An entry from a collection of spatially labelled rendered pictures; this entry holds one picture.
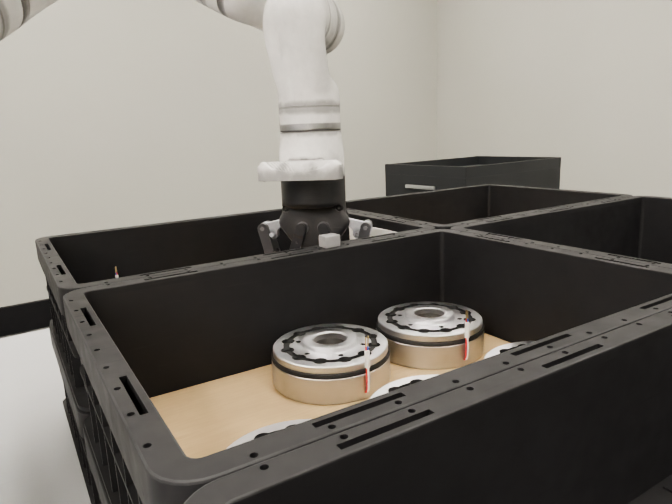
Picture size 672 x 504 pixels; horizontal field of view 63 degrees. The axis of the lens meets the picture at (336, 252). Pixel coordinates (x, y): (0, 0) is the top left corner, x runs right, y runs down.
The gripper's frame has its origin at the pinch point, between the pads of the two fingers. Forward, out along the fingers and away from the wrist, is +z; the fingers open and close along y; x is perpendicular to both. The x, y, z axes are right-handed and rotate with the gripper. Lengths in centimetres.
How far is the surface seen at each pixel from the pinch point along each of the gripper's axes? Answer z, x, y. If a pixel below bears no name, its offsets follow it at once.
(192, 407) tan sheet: 2.2, 24.9, 5.4
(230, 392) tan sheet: 2.2, 22.1, 3.2
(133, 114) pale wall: -34, -252, 164
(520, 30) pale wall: -86, -379, -78
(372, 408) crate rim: -7.8, 42.0, -11.2
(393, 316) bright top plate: -1.0, 11.1, -9.9
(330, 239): -8.7, 10.3, -3.8
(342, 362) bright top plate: -1.0, 22.4, -6.6
